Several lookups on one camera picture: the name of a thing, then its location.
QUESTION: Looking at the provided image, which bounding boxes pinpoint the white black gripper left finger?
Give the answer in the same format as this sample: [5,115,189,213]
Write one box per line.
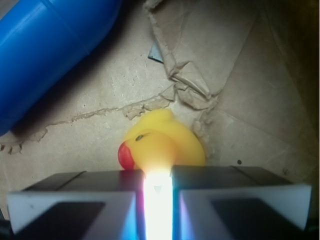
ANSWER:
[7,170,146,240]

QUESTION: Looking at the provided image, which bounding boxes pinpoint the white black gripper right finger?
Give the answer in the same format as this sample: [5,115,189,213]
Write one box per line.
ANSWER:
[171,166,312,240]

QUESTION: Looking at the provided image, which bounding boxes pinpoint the blue plastic bottle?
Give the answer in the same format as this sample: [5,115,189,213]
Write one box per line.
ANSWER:
[0,0,122,135]

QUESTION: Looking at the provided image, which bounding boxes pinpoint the yellow rubber duck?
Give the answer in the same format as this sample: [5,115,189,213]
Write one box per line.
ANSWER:
[117,108,206,174]

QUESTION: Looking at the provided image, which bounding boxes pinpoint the brown paper bag tray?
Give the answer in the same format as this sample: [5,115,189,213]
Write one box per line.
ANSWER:
[0,0,320,219]

